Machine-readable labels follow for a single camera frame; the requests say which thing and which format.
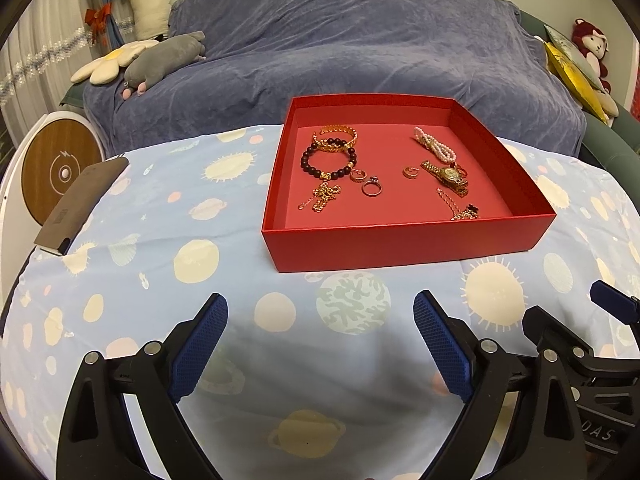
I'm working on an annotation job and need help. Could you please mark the flower shaped pillow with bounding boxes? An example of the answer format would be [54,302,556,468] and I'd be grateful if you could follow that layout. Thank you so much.
[70,40,160,85]

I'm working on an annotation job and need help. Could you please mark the gold cross necklace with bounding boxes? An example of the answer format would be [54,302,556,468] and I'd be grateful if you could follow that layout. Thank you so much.
[298,182,343,213]

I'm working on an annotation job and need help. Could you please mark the white sheer curtain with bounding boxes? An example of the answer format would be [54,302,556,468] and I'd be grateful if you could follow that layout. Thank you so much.
[0,0,101,126]

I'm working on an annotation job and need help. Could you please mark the cream cushion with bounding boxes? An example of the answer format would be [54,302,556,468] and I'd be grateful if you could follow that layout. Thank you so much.
[592,90,621,116]

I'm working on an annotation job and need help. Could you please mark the brown notebook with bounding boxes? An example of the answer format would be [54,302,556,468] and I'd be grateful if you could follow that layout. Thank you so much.
[34,156,130,256]

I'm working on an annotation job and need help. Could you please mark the gold wristwatch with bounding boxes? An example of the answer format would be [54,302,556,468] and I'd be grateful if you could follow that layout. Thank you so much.
[421,160,471,197]

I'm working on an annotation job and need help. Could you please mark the gold link bracelet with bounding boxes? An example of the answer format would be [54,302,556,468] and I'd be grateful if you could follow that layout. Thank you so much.
[312,126,358,153]

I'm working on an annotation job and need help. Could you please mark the grey plush animal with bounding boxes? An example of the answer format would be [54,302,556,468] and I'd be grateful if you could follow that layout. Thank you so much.
[121,31,207,100]

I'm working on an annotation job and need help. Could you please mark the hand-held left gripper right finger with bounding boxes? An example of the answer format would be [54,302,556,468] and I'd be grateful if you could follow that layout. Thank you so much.
[412,290,591,480]

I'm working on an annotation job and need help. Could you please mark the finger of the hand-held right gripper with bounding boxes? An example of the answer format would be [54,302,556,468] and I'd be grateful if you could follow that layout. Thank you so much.
[521,305,601,376]
[589,280,640,356]

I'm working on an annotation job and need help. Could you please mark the red cardboard box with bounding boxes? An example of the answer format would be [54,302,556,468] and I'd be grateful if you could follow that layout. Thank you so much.
[261,94,557,273]

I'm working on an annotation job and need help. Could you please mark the pink pearl bracelet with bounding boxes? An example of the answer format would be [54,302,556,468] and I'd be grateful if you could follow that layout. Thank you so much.
[413,126,458,163]

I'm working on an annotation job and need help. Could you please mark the dark wooden bead bracelet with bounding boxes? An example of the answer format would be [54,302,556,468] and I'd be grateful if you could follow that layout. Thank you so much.
[300,137,358,181]

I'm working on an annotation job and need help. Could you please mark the red monkey plush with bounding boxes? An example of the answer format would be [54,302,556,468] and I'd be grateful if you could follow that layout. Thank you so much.
[571,17,613,93]

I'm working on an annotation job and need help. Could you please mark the white plush toy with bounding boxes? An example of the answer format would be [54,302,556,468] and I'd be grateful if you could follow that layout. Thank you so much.
[114,0,173,41]

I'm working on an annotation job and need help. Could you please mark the clover pendant necklace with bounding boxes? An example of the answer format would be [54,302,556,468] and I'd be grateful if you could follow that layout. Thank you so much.
[436,187,481,221]

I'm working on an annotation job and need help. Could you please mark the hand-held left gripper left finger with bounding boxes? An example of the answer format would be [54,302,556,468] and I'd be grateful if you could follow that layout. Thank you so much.
[55,292,230,480]

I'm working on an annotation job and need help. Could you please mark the yellow cushion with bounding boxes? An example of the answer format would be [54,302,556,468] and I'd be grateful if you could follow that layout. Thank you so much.
[544,41,608,123]

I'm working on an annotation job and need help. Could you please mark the red bow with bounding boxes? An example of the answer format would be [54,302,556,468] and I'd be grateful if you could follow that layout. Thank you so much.
[84,2,113,46]

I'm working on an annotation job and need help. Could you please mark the blue blanket covered sofa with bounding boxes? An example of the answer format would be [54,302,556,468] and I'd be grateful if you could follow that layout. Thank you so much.
[82,0,587,156]

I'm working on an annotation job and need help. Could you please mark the round white wood-top table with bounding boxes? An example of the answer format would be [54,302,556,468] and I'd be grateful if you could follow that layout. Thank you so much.
[0,112,105,281]

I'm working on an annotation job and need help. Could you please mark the silver green cushion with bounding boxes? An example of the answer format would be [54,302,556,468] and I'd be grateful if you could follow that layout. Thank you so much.
[544,24,603,91]

